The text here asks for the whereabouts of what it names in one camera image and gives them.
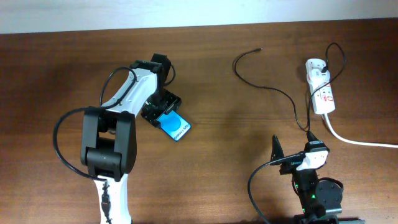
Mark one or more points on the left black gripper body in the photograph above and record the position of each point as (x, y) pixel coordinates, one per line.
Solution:
(159, 101)

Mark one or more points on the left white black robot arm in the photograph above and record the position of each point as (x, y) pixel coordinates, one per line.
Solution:
(109, 142)

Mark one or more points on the white USB charger adapter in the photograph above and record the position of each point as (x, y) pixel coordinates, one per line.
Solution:
(316, 76)

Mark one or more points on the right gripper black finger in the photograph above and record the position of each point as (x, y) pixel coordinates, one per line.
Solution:
(311, 137)
(277, 153)

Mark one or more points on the blue screen smartphone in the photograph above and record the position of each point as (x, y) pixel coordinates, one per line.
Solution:
(174, 125)

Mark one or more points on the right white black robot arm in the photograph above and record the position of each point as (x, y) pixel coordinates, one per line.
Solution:
(320, 198)

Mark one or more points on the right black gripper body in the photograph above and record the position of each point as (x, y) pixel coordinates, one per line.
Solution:
(290, 167)

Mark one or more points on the white power strip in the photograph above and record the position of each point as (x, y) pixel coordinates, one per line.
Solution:
(322, 97)

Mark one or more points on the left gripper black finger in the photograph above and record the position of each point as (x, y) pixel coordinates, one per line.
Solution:
(172, 102)
(151, 115)

